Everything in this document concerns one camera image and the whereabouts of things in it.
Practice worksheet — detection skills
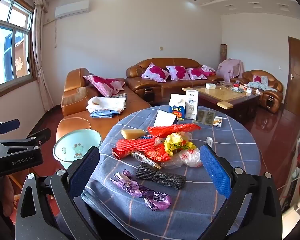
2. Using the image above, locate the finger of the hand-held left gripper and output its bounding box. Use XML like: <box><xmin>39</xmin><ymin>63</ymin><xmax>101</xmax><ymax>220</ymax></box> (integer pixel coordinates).
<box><xmin>27</xmin><ymin>128</ymin><xmax>52</xmax><ymax>147</ymax></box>
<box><xmin>0</xmin><ymin>119</ymin><xmax>20</xmax><ymax>142</ymax></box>

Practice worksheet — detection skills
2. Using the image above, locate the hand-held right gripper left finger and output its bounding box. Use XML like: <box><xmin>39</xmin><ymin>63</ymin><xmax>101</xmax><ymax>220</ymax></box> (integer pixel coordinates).
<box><xmin>15</xmin><ymin>145</ymin><xmax>100</xmax><ymax>240</ymax></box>

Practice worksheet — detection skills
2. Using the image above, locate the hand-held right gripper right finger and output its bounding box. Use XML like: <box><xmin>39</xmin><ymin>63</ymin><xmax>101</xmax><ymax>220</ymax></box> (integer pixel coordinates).
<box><xmin>199</xmin><ymin>144</ymin><xmax>283</xmax><ymax>240</ymax></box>

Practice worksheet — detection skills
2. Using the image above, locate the enamel basin with giraffe print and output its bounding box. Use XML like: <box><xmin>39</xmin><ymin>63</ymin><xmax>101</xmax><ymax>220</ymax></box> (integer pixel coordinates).
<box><xmin>53</xmin><ymin>129</ymin><xmax>102</xmax><ymax>170</ymax></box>

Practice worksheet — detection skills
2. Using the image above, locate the red white snack wrapper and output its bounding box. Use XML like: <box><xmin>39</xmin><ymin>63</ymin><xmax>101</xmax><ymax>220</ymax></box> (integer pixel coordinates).
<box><xmin>112</xmin><ymin>147</ymin><xmax>130</xmax><ymax>159</ymax></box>

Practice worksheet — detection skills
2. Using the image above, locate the yellow wrapper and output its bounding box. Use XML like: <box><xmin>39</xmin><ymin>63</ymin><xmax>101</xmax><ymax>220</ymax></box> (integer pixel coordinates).
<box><xmin>164</xmin><ymin>132</ymin><xmax>197</xmax><ymax>157</ymax></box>

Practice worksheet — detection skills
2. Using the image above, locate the red foam net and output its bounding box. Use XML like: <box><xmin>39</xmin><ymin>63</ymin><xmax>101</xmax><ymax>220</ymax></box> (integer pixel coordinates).
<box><xmin>116</xmin><ymin>138</ymin><xmax>155</xmax><ymax>155</ymax></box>

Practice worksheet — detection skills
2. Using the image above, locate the yellow sponge piece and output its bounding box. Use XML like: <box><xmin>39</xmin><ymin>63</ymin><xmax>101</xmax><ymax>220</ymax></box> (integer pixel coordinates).
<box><xmin>121</xmin><ymin>129</ymin><xmax>143</xmax><ymax>140</ymax></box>

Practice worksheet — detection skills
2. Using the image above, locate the white printed sausage wrapper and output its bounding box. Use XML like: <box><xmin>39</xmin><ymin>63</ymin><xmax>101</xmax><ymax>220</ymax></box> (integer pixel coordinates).
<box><xmin>130</xmin><ymin>151</ymin><xmax>162</xmax><ymax>170</ymax></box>

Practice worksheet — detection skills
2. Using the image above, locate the white milk box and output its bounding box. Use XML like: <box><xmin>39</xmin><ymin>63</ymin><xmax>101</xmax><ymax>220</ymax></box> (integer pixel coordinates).
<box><xmin>185</xmin><ymin>89</ymin><xmax>199</xmax><ymax>120</ymax></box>

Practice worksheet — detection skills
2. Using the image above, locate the wooden stool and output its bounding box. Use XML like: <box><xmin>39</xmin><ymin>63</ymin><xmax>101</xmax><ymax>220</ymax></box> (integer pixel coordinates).
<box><xmin>5</xmin><ymin>166</ymin><xmax>38</xmax><ymax>198</ymax></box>

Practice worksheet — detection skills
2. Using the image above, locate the clear plastic bag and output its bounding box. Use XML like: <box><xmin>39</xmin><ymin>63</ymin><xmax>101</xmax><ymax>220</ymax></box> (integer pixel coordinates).
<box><xmin>162</xmin><ymin>136</ymin><xmax>213</xmax><ymax>169</ymax></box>

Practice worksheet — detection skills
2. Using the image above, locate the blue plaid tablecloth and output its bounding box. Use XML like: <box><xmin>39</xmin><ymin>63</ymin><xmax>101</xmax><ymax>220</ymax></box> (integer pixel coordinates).
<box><xmin>81</xmin><ymin>105</ymin><xmax>262</xmax><ymax>240</ymax></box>

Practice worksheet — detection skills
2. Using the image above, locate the brown cloth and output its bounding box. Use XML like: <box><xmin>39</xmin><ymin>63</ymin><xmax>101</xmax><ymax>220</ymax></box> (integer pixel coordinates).
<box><xmin>0</xmin><ymin>175</ymin><xmax>16</xmax><ymax>217</ymax></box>

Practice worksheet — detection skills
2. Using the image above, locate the brown leather chaise sofa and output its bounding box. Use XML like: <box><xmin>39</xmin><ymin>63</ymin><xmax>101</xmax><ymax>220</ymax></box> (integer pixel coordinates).
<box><xmin>56</xmin><ymin>67</ymin><xmax>153</xmax><ymax>143</ymax></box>

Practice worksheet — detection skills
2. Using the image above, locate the blue striped folded cloth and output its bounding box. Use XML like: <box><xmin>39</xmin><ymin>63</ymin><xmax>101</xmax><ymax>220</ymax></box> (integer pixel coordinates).
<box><xmin>90</xmin><ymin>109</ymin><xmax>120</xmax><ymax>118</ymax></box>

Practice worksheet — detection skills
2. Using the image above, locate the black foam net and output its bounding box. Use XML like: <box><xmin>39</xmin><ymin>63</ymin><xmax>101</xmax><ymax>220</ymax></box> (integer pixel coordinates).
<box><xmin>135</xmin><ymin>163</ymin><xmax>187</xmax><ymax>190</ymax></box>

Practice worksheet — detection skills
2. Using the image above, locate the red plastic bag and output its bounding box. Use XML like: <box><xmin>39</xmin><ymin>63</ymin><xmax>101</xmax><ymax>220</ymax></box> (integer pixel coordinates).
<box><xmin>147</xmin><ymin>124</ymin><xmax>202</xmax><ymax>138</ymax></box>

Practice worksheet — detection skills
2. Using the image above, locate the beige curtain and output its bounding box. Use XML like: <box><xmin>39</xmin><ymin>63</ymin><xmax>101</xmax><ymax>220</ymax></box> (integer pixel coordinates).
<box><xmin>9</xmin><ymin>0</ymin><xmax>55</xmax><ymax>110</ymax></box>

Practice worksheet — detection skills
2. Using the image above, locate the shiny red wrapper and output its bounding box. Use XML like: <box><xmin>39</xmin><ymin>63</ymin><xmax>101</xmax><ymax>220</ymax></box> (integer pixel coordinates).
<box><xmin>144</xmin><ymin>144</ymin><xmax>172</xmax><ymax>163</ymax></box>

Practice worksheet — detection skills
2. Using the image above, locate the purple wrapper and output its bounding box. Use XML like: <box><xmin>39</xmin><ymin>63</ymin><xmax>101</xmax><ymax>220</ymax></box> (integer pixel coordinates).
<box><xmin>109</xmin><ymin>169</ymin><xmax>172</xmax><ymax>210</ymax></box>

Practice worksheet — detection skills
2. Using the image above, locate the white folded cloth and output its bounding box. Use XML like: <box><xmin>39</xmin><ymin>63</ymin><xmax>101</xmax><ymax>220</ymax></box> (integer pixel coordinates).
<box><xmin>86</xmin><ymin>96</ymin><xmax>127</xmax><ymax>113</ymax></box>

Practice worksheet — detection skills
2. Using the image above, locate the dark wooden coffee table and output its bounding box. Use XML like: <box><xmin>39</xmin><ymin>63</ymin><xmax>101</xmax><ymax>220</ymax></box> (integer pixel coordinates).
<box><xmin>182</xmin><ymin>84</ymin><xmax>261</xmax><ymax>125</ymax></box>

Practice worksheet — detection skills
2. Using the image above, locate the window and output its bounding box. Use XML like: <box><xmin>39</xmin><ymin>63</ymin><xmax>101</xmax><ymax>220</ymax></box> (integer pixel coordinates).
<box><xmin>0</xmin><ymin>0</ymin><xmax>38</xmax><ymax>98</ymax></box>

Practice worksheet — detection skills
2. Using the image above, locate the white paper packet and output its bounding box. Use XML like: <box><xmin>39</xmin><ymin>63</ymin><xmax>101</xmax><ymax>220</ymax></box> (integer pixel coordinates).
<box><xmin>154</xmin><ymin>109</ymin><xmax>178</xmax><ymax>127</ymax></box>

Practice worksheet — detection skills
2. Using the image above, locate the blue milk carton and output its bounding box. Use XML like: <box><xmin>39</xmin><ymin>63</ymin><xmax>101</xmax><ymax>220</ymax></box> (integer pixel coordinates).
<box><xmin>169</xmin><ymin>94</ymin><xmax>187</xmax><ymax>119</ymax></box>

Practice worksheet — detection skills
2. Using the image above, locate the white shelf rack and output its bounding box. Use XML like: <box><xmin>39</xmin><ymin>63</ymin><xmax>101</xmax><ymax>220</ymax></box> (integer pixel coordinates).
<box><xmin>281</xmin><ymin>122</ymin><xmax>300</xmax><ymax>215</ymax></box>

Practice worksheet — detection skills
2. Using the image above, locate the large pink floral pillow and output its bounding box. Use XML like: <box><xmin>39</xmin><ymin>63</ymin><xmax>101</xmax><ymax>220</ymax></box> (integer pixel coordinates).
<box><xmin>83</xmin><ymin>75</ymin><xmax>126</xmax><ymax>98</ymax></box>

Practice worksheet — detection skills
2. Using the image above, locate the brown leather armchair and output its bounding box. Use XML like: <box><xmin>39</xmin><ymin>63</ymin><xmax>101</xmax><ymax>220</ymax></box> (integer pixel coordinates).
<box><xmin>230</xmin><ymin>69</ymin><xmax>284</xmax><ymax>114</ymax></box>

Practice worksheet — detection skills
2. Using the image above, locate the brown leather three-seat sofa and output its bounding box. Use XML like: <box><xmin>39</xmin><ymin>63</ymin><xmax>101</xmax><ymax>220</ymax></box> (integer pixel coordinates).
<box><xmin>126</xmin><ymin>57</ymin><xmax>224</xmax><ymax>98</ymax></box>

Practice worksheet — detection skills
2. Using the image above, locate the light blue cloth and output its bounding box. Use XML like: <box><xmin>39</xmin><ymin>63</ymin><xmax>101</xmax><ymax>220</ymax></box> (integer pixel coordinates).
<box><xmin>247</xmin><ymin>76</ymin><xmax>278</xmax><ymax>92</ymax></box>

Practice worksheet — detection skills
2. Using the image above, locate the rolled pink floral blanket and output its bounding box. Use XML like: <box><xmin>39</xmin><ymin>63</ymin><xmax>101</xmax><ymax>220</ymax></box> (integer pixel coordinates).
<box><xmin>201</xmin><ymin>65</ymin><xmax>217</xmax><ymax>77</ymax></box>

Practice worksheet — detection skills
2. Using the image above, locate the pink floral cover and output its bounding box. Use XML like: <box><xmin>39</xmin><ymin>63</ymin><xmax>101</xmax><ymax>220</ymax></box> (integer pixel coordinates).
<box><xmin>216</xmin><ymin>59</ymin><xmax>244</xmax><ymax>79</ymax></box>

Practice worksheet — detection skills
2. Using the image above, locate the brown wooden door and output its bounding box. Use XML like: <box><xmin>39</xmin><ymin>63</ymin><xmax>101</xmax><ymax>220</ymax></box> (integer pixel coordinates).
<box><xmin>282</xmin><ymin>36</ymin><xmax>300</xmax><ymax>118</ymax></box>

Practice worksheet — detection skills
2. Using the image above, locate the white air conditioner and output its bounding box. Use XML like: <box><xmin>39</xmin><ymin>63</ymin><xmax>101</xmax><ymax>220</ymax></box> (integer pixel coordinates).
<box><xmin>55</xmin><ymin>0</ymin><xmax>90</xmax><ymax>19</ymax></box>

